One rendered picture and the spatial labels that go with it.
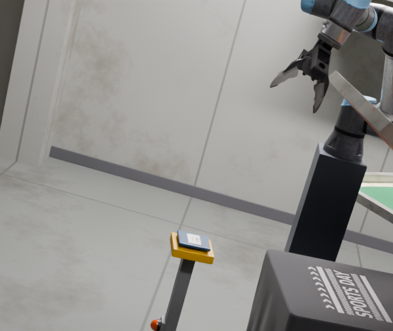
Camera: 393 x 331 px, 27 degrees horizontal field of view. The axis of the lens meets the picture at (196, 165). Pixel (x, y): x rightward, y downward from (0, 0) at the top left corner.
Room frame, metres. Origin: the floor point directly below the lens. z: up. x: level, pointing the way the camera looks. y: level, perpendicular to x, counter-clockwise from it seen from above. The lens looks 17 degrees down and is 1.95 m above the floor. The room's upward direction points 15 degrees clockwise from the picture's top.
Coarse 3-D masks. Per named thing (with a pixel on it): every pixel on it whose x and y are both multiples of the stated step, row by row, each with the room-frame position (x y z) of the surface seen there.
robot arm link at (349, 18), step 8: (344, 0) 2.29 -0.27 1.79; (352, 0) 2.29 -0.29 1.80; (360, 0) 2.28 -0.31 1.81; (368, 0) 2.29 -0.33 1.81; (336, 8) 2.30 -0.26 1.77; (344, 8) 2.29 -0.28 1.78; (352, 8) 2.28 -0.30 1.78; (360, 8) 2.28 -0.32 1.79; (336, 16) 2.29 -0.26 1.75; (344, 16) 2.28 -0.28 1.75; (352, 16) 2.28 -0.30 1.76; (360, 16) 2.30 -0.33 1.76; (336, 24) 2.28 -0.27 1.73; (344, 24) 2.28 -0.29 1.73; (352, 24) 2.29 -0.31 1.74
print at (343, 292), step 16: (320, 272) 2.44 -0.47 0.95; (336, 272) 2.47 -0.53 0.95; (320, 288) 2.31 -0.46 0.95; (336, 288) 2.34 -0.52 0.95; (352, 288) 2.38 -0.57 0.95; (368, 288) 2.41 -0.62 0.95; (336, 304) 2.23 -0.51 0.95; (352, 304) 2.26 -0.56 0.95; (368, 304) 2.29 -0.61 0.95; (384, 320) 2.21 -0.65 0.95
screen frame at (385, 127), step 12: (336, 72) 2.57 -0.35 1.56; (336, 84) 2.49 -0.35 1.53; (348, 84) 2.42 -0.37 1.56; (348, 96) 2.35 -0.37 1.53; (360, 96) 2.29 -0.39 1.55; (360, 108) 2.22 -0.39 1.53; (372, 108) 2.17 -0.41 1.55; (372, 120) 2.10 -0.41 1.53; (384, 120) 2.05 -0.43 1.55; (384, 132) 2.02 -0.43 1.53
